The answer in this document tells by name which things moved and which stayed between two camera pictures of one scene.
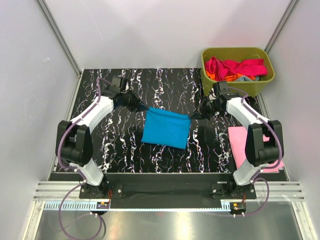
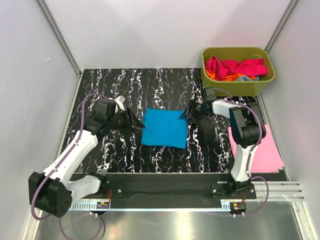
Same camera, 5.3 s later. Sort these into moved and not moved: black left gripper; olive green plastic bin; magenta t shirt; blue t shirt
Moved: black left gripper
Not moved: olive green plastic bin; blue t shirt; magenta t shirt
